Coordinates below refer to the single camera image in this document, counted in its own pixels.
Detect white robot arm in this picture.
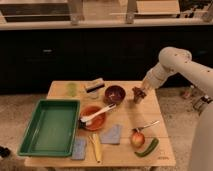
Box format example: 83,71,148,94
141,47,213,171

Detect small metal cup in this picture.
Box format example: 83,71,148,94
133,97,142,104

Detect dark purple bowl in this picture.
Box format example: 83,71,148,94
104,85,126,105

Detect wooden table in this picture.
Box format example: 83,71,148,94
25,81,176,170

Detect red yellow apple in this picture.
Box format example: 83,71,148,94
130,132,145,148

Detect clear glass under brush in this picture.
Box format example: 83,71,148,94
88,90,99,99

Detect grey folded cloth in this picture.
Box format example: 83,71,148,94
100,124,122,144

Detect orange bowl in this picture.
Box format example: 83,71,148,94
79,105,107,132

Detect green chili pepper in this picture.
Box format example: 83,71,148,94
134,138,159,157

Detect yellow banana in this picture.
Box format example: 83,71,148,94
89,133,102,163

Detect blue sponge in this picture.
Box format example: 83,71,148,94
71,137,87,160

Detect green plastic tray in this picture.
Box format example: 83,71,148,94
18,99,80,157

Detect black object on floor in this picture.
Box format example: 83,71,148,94
0,146,11,158

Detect white spatula black handle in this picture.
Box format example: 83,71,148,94
79,104,116,126

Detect dark cabinet handle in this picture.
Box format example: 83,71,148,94
42,49,53,54

